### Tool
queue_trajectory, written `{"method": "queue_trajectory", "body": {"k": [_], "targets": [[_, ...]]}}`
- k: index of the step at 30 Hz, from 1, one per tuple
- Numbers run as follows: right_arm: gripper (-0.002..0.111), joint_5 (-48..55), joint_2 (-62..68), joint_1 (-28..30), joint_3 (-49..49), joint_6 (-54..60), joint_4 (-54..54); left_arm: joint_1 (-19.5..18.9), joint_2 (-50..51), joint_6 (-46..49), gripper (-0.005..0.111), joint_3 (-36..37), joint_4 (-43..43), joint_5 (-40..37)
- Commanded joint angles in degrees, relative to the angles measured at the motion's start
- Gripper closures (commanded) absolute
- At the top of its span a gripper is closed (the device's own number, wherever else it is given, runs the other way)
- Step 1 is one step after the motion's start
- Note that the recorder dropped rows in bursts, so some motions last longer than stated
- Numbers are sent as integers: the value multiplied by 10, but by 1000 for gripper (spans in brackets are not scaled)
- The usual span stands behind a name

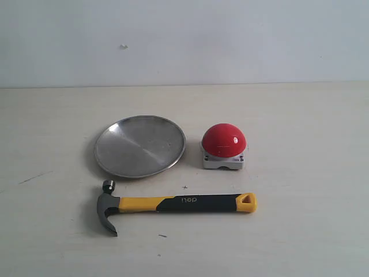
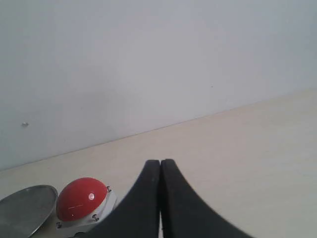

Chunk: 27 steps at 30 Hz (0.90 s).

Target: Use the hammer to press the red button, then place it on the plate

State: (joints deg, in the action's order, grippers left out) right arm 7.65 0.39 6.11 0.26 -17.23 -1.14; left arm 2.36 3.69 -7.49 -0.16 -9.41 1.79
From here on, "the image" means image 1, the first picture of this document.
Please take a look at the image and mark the red dome push button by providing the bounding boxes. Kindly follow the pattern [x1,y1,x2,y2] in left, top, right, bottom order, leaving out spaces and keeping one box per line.
[201,123,248,170]

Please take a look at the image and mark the yellow black claw hammer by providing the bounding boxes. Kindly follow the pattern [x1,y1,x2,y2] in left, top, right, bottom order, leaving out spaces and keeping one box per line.
[96,180,258,237]

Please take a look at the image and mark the round steel plate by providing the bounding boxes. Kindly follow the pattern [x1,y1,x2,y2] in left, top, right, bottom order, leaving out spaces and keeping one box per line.
[93,115,186,179]

